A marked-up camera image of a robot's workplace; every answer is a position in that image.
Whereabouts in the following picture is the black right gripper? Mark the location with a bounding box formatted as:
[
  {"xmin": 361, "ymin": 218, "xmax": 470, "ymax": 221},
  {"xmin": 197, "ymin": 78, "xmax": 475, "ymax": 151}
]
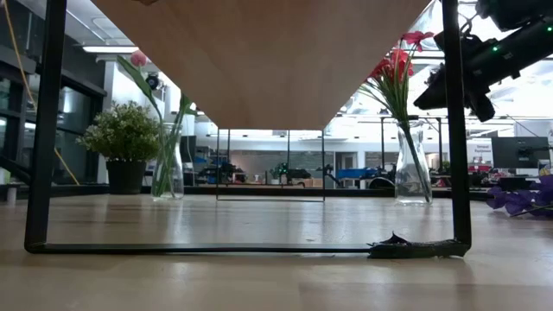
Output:
[{"xmin": 413, "ymin": 36, "xmax": 515, "ymax": 124}]

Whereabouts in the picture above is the clear glass vase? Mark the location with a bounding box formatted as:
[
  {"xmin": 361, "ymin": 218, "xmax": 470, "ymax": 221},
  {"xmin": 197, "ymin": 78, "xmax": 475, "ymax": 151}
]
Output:
[
  {"xmin": 393, "ymin": 119, "xmax": 434, "ymax": 206},
  {"xmin": 150, "ymin": 122, "xmax": 186, "ymax": 200}
]

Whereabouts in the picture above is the purple artificial flower bunch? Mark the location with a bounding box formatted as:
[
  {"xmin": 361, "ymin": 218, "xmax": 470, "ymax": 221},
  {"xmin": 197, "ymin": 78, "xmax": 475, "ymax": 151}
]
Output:
[{"xmin": 486, "ymin": 174, "xmax": 553, "ymax": 219}]

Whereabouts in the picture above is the pink artificial tulip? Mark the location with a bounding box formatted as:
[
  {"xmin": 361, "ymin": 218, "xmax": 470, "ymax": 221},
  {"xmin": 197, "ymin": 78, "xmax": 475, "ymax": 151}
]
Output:
[{"xmin": 153, "ymin": 92, "xmax": 194, "ymax": 199}]

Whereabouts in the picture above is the red artificial tulip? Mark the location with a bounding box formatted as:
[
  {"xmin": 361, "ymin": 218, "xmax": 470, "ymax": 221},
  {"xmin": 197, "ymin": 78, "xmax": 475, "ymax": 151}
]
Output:
[{"xmin": 116, "ymin": 49, "xmax": 174, "ymax": 199}]

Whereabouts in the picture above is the light wooden shelf board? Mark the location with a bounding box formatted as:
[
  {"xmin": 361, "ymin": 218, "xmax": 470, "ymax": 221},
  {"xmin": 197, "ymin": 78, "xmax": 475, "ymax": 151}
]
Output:
[{"xmin": 91, "ymin": 0, "xmax": 433, "ymax": 131}]

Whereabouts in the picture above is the black computer monitor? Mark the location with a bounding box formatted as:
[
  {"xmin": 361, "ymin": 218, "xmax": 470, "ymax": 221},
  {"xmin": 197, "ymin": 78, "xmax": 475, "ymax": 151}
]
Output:
[{"xmin": 491, "ymin": 136, "xmax": 552, "ymax": 169}]

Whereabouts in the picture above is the blue workbench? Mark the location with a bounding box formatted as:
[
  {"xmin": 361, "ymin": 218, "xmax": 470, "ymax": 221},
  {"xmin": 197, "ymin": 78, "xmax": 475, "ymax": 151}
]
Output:
[{"xmin": 335, "ymin": 167, "xmax": 377, "ymax": 181}]

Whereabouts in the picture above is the black tape wad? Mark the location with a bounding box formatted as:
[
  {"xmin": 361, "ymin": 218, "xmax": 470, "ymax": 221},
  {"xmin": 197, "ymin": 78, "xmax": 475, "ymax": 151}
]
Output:
[{"xmin": 368, "ymin": 232, "xmax": 471, "ymax": 260}]

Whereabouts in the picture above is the black round ceiling fixture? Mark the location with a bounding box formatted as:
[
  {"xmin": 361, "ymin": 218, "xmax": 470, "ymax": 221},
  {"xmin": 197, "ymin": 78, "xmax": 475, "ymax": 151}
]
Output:
[{"xmin": 143, "ymin": 73, "xmax": 163, "ymax": 91}]

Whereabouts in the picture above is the green potted plant black pot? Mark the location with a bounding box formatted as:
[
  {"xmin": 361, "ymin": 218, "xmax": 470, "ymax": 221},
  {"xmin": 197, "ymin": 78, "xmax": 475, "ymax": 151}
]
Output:
[{"xmin": 76, "ymin": 101, "xmax": 162, "ymax": 195}]

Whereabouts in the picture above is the ceiling light strip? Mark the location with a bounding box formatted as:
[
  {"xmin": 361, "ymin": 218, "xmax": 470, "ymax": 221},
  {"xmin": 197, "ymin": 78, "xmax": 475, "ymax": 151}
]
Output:
[{"xmin": 81, "ymin": 45, "xmax": 139, "ymax": 54}]

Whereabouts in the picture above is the black metal stand frame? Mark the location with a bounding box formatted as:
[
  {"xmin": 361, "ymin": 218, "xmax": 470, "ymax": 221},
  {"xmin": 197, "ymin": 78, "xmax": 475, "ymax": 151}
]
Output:
[{"xmin": 379, "ymin": 114, "xmax": 444, "ymax": 172}]

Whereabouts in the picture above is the white wall sign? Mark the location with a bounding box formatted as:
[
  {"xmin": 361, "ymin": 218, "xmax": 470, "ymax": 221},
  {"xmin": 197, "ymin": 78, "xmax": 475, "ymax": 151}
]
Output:
[{"xmin": 473, "ymin": 142, "xmax": 493, "ymax": 163}]

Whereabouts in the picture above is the black metal shelf leg frame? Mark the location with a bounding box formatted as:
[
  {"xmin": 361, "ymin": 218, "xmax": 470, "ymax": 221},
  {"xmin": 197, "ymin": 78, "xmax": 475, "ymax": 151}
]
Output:
[
  {"xmin": 24, "ymin": 0, "xmax": 473, "ymax": 256},
  {"xmin": 215, "ymin": 128, "xmax": 326, "ymax": 203}
]

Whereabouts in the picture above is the table edge rail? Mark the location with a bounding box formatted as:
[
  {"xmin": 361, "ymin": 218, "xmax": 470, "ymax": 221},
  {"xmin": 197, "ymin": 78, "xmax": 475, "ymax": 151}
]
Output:
[{"xmin": 0, "ymin": 184, "xmax": 397, "ymax": 196}]

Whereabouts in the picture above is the yellow power cable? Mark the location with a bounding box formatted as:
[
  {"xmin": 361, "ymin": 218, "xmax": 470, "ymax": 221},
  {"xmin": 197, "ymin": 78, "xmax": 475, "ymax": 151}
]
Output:
[{"xmin": 2, "ymin": 0, "xmax": 81, "ymax": 187}]

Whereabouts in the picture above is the black aluminium table frame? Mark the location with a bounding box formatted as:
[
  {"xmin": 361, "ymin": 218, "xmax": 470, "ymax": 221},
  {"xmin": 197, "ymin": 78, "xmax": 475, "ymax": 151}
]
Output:
[{"xmin": 0, "ymin": 155, "xmax": 34, "ymax": 187}]

